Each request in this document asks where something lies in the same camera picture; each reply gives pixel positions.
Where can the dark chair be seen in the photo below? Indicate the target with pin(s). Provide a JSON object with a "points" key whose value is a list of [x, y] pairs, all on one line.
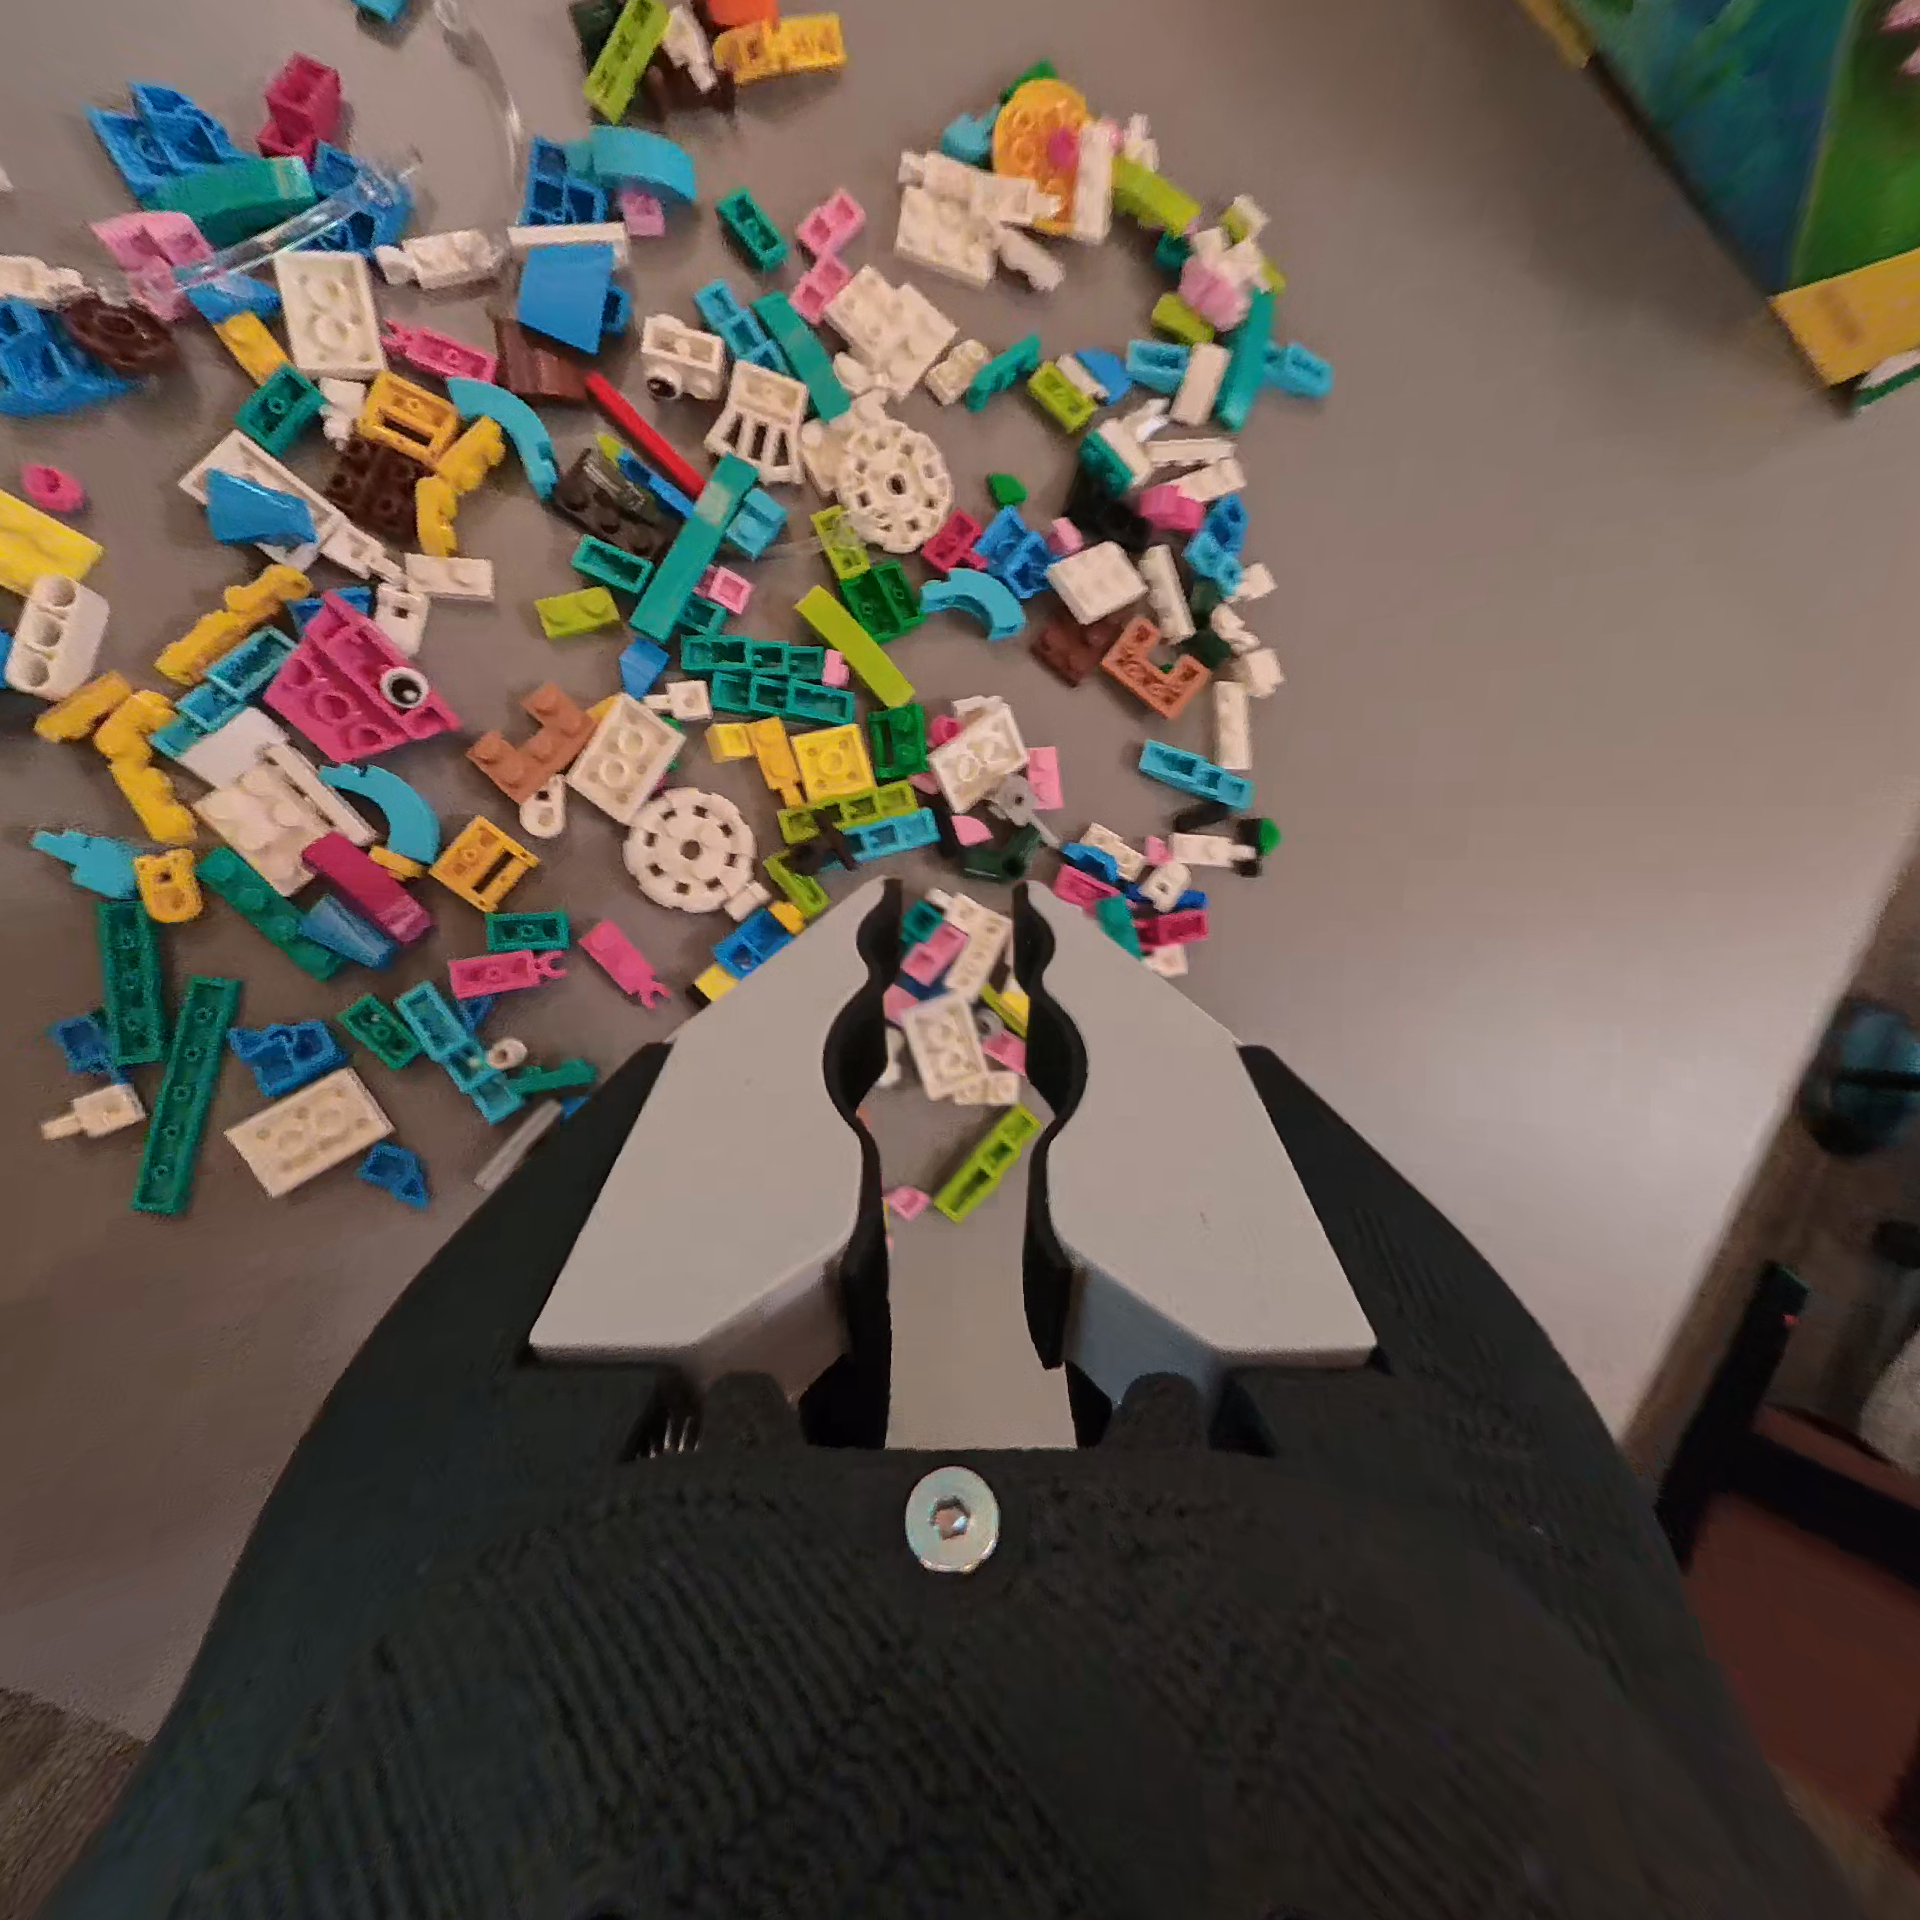
{"points": [[1771, 1424]]}

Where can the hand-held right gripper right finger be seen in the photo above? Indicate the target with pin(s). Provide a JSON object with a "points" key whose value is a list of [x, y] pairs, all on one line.
{"points": [[1201, 1201]]}

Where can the pile of colourful bricks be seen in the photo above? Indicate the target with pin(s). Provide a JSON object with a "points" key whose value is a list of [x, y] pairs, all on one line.
{"points": [[630, 600]]}

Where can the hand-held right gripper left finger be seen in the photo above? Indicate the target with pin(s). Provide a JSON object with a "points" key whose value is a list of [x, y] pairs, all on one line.
{"points": [[705, 1201]]}

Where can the colourful brick set box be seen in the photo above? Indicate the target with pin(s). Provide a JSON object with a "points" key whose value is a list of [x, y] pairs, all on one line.
{"points": [[1771, 135]]}

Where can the clear plastic wrapper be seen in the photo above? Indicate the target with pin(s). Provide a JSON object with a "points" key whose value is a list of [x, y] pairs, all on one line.
{"points": [[484, 90]]}

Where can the grey desk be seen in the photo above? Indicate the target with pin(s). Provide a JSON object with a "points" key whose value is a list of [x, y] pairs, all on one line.
{"points": [[1500, 751]]}

